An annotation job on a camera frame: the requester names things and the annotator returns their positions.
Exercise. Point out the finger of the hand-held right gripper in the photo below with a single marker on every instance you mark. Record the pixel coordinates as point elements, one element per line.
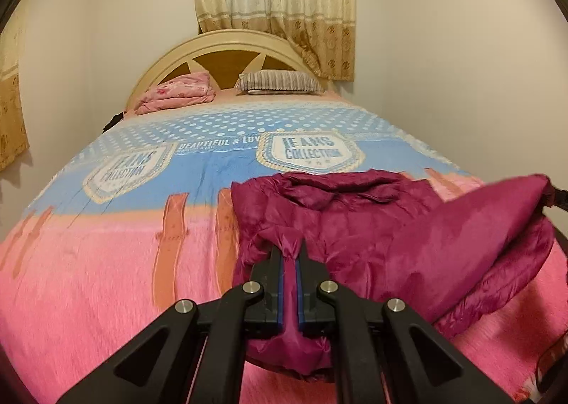
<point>558,196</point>

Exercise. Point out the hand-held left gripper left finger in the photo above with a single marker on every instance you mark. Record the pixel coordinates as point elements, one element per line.
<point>270,297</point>

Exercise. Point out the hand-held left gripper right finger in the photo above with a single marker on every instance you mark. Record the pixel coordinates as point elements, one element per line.
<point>310,297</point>

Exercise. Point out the magenta quilted puffer jacket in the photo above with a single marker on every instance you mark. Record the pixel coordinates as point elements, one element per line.
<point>377,231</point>

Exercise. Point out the pink and blue printed bedspread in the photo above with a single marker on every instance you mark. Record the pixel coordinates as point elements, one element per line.
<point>111,262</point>

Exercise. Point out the red plaid cloth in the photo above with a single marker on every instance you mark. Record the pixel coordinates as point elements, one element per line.
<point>534,393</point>

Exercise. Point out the striped pillow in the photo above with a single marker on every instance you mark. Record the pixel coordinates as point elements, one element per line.
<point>279,81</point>

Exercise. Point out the folded pink floral blanket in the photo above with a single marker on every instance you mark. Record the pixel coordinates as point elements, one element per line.
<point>177,93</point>

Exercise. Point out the black object beside bed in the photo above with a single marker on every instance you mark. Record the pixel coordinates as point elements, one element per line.
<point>113,121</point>

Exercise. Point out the cream wooden bed headboard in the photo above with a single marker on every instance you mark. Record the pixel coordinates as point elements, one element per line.
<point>177,53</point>

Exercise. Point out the wide beige floral curtain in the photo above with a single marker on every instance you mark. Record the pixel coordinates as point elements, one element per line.
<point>11,120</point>

